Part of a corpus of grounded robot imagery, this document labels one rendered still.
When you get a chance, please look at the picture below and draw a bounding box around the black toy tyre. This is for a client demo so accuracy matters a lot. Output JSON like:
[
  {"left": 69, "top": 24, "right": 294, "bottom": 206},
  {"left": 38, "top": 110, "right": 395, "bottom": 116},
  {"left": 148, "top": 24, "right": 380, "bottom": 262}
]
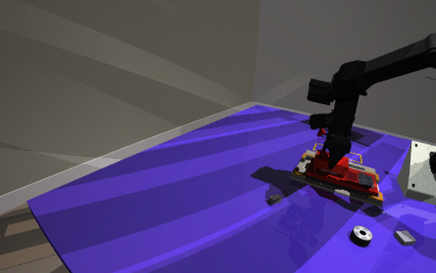
[{"left": 350, "top": 226, "right": 373, "bottom": 247}]

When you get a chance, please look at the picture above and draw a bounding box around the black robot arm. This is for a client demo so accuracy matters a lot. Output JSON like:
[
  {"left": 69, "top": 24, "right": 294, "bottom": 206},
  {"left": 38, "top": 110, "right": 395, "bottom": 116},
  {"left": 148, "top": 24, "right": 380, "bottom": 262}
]
[{"left": 306, "top": 32, "right": 436, "bottom": 132}]

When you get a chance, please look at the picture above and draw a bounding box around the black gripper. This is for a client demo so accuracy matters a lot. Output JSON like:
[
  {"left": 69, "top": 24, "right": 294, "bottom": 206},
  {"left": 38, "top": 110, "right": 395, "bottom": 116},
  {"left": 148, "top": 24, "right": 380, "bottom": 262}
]
[{"left": 324, "top": 107, "right": 355, "bottom": 169}]

